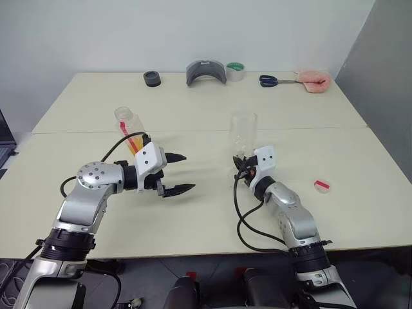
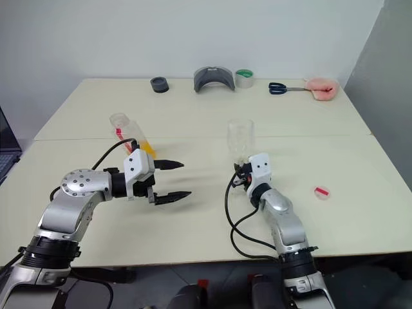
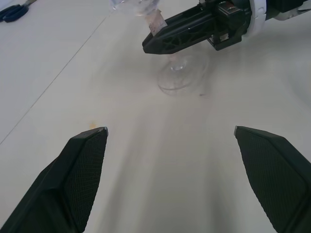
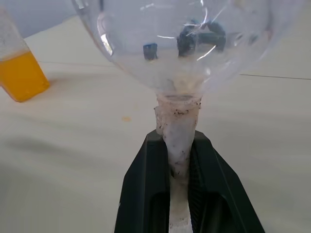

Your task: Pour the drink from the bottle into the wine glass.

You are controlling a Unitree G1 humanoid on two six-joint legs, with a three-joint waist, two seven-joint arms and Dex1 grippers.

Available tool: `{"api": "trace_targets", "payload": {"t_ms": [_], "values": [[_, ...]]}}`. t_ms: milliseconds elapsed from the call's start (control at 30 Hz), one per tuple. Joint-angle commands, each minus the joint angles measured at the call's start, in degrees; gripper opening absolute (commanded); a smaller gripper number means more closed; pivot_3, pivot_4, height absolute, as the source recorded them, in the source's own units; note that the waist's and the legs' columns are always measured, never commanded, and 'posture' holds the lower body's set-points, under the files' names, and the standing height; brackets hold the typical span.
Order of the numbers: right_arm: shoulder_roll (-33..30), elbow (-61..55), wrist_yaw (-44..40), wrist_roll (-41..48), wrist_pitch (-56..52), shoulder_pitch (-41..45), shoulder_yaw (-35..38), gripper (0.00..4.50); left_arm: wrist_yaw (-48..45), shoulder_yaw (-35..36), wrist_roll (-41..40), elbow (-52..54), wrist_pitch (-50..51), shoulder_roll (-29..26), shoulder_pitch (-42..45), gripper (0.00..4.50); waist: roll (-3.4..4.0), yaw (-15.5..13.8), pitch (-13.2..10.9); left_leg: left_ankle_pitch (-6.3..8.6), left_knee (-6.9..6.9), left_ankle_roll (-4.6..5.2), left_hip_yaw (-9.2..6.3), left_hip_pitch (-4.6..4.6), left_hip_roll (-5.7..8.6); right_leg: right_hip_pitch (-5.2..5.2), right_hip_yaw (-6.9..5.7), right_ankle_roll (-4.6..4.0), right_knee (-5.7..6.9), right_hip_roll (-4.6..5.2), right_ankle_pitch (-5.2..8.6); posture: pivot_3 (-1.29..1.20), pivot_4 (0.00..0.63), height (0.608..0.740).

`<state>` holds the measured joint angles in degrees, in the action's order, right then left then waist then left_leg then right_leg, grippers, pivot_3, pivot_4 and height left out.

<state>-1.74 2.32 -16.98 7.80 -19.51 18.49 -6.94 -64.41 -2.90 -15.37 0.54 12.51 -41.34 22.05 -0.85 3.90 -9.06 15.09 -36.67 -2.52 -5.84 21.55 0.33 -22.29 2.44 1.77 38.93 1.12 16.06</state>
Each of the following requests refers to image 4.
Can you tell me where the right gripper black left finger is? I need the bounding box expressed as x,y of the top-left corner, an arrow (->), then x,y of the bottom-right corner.
113,129 -> 171,233

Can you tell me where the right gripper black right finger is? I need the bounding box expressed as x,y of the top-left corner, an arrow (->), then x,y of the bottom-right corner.
188,130 -> 266,233

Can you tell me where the clear plastic wine glass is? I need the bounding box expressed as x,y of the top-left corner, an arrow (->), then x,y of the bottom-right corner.
70,0 -> 276,233

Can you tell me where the bottle with orange liquid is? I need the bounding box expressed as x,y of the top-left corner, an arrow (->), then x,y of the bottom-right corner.
0,4 -> 51,103

